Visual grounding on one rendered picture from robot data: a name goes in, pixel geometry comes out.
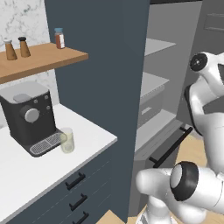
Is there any glass of lemonade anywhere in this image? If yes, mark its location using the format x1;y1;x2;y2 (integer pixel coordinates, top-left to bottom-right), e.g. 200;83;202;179
59;127;75;154

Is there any open grey fridge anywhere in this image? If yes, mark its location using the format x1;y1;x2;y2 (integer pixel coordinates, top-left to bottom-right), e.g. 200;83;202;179
127;0;224;218

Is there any dark blue tall cabinet panel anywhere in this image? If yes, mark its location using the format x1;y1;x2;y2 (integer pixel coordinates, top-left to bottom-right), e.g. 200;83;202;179
44;0;151;224

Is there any black coffee machine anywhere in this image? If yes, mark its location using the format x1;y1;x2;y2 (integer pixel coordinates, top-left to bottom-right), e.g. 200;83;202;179
0;80;67;158

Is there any dark blue drawer front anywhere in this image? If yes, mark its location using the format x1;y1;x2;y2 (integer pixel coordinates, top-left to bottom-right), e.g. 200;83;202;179
5;147;113;224
43;178;113;224
62;194;112;224

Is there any spice jar with blue lid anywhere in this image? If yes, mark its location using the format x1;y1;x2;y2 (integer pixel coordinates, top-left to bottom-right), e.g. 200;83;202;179
54;27;66;50

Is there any brown shaker with black cap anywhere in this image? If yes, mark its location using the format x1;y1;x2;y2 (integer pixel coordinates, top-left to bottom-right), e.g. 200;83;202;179
17;36;32;59

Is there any brown shaker with grey cap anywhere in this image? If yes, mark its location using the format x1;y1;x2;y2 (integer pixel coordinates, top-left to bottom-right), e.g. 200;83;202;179
3;39;18;61

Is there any black fridge drawer handle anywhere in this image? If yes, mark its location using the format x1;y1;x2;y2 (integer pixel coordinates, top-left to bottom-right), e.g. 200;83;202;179
149;126;194;169

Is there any wooden wall shelf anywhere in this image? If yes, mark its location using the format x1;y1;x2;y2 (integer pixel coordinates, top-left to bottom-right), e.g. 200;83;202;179
0;42;89;85

